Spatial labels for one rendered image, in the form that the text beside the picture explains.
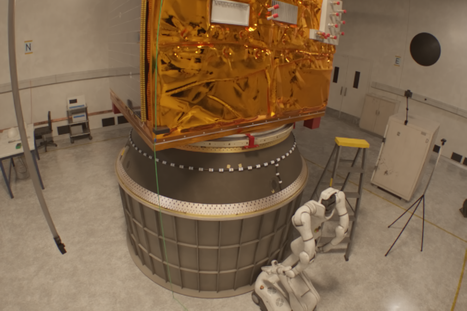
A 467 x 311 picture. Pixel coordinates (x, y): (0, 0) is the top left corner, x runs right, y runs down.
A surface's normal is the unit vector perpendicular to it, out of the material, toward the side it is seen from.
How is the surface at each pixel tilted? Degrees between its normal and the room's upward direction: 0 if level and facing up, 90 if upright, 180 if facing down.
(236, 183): 62
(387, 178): 90
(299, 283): 23
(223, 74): 85
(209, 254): 90
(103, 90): 90
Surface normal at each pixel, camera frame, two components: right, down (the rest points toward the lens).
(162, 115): 0.52, 0.32
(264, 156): 0.52, -0.13
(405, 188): -0.79, 0.18
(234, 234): 0.24, 0.37
